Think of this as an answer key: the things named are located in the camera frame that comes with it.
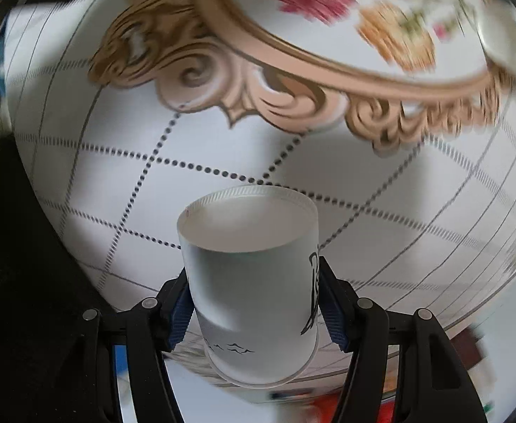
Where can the white floral patterned tablecloth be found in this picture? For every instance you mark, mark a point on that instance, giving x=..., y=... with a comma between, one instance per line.
x=284, y=119

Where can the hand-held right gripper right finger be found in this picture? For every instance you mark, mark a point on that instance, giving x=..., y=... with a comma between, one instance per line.
x=331, y=313

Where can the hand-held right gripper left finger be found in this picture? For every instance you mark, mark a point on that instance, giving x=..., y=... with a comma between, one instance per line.
x=179, y=317

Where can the white paper cup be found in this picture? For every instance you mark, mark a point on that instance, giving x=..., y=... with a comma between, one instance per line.
x=249, y=291

